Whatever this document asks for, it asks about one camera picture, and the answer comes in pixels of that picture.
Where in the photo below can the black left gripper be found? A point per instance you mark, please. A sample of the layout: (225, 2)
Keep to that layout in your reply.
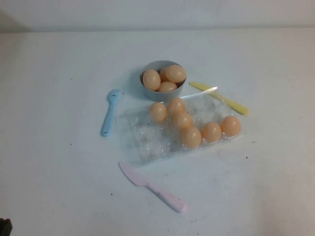
(5, 228)

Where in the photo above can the beige egg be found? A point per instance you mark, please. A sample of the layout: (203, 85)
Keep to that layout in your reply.
(163, 73)
(167, 87)
(158, 112)
(191, 137)
(151, 79)
(211, 132)
(175, 73)
(176, 105)
(230, 125)
(183, 120)

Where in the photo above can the clear plastic egg box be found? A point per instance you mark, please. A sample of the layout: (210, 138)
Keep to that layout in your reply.
(152, 142)

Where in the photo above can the pink plastic knife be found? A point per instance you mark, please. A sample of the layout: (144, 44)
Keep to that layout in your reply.
(140, 180)

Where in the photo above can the light blue plastic fork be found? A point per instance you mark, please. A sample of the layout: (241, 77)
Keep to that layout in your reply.
(109, 115)

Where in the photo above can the grey round bowl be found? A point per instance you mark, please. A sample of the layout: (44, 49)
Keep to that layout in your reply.
(157, 96)

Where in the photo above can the yellow plastic knife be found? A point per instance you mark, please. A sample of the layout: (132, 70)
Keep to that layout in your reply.
(233, 105)

